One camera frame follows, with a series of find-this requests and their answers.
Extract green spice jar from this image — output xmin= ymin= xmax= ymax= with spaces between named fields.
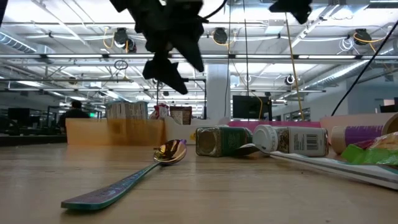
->
xmin=195 ymin=124 xmax=253 ymax=157

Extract small black monitor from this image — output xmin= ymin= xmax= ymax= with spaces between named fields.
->
xmin=7 ymin=108 xmax=31 ymax=126

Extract red plastic bin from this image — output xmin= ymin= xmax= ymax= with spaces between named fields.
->
xmin=228 ymin=120 xmax=322 ymax=133

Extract black table frame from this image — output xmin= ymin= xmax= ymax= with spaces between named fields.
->
xmin=0 ymin=134 xmax=68 ymax=147

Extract brown snack packet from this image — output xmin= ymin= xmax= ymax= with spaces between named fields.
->
xmin=169 ymin=105 xmax=193 ymax=125

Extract black background gantry frame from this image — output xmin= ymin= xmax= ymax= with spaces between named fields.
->
xmin=156 ymin=77 xmax=208 ymax=119

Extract white label spice jar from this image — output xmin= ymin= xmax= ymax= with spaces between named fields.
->
xmin=252 ymin=124 xmax=330 ymax=157

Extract orange plastic bin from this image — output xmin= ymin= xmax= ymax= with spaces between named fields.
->
xmin=65 ymin=118 xmax=166 ymax=146

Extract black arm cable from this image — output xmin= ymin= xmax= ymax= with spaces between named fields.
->
xmin=201 ymin=0 xmax=228 ymax=19
xmin=331 ymin=20 xmax=398 ymax=116

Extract yellow and green ramen packet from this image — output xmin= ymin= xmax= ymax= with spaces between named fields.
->
xmin=340 ymin=132 xmax=398 ymax=166

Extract yellow cable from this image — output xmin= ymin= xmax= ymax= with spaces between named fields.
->
xmin=284 ymin=12 xmax=305 ymax=122

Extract person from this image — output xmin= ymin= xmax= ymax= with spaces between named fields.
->
xmin=57 ymin=100 xmax=91 ymax=135

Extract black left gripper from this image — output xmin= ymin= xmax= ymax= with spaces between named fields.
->
xmin=108 ymin=0 xmax=205 ymax=96

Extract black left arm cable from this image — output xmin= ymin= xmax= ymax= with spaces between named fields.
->
xmin=201 ymin=0 xmax=228 ymax=19

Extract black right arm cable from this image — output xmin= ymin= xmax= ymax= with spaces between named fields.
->
xmin=331 ymin=20 xmax=398 ymax=116

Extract iridescent spoon teal handle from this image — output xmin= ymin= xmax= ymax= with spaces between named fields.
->
xmin=61 ymin=139 xmax=188 ymax=212

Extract white plastic bin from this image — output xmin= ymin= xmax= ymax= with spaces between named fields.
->
xmin=164 ymin=116 xmax=231 ymax=146

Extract purple label spice jar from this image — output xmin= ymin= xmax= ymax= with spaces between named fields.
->
xmin=330 ymin=124 xmax=385 ymax=156

